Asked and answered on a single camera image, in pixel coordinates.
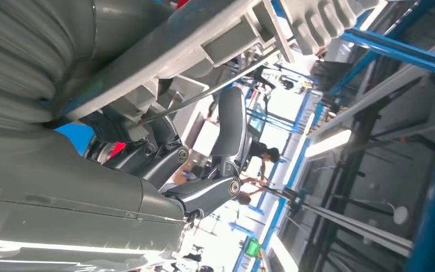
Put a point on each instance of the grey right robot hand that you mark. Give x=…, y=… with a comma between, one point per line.
x=71, y=206

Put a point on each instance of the person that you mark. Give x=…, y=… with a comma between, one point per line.
x=264, y=152

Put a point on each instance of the ceiling light strip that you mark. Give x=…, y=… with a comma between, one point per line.
x=328, y=142
x=283, y=255

